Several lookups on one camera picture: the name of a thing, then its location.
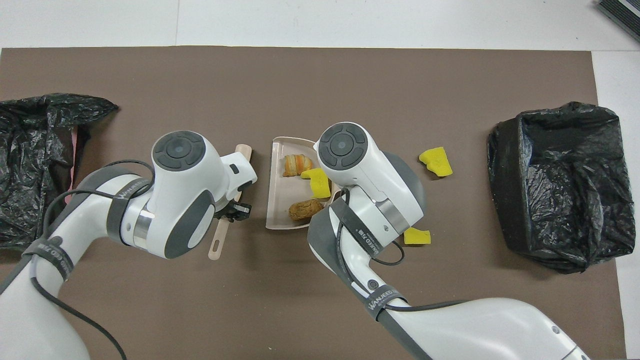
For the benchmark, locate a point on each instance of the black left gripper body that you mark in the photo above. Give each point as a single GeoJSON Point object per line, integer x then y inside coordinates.
{"type": "Point", "coordinates": [240, 212]}

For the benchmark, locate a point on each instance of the beige hand brush black bristles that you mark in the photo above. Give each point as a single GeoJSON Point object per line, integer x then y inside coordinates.
{"type": "Point", "coordinates": [219, 245]}

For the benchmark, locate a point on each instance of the beige plastic dustpan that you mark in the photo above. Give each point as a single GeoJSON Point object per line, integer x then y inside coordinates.
{"type": "Point", "coordinates": [280, 190]}

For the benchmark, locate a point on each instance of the brown bread roll toy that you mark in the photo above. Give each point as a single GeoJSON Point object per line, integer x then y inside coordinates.
{"type": "Point", "coordinates": [305, 210]}

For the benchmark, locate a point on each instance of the croissant toy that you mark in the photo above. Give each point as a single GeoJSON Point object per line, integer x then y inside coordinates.
{"type": "Point", "coordinates": [296, 165]}

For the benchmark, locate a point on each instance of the notched yellow sponge piece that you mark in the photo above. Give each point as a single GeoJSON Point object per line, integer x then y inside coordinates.
{"type": "Point", "coordinates": [320, 186]}

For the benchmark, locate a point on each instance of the small yellow sponge wedge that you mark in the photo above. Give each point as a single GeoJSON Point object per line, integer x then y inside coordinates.
{"type": "Point", "coordinates": [417, 237]}

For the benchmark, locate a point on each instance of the yellow sponge chunk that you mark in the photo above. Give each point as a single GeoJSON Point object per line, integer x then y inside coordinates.
{"type": "Point", "coordinates": [437, 162]}

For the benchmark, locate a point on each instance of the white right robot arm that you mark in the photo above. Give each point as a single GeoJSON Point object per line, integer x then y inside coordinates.
{"type": "Point", "coordinates": [365, 175]}

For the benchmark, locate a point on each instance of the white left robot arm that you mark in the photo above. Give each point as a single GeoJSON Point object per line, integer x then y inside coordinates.
{"type": "Point", "coordinates": [185, 200]}

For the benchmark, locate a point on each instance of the pink plastic bin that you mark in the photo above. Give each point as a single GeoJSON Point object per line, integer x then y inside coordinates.
{"type": "Point", "coordinates": [70, 170]}

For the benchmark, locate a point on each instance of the crumpled black trash bag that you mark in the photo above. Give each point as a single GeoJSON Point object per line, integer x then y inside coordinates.
{"type": "Point", "coordinates": [30, 165]}

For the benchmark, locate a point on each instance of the black bag lined bin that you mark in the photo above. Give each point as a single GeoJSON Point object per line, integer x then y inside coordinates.
{"type": "Point", "coordinates": [565, 190]}

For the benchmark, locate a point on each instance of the brown table mat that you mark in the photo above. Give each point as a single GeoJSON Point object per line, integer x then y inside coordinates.
{"type": "Point", "coordinates": [200, 310]}

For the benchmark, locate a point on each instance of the dark grey ribbed box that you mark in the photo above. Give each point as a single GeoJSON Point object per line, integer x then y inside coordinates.
{"type": "Point", "coordinates": [625, 12]}

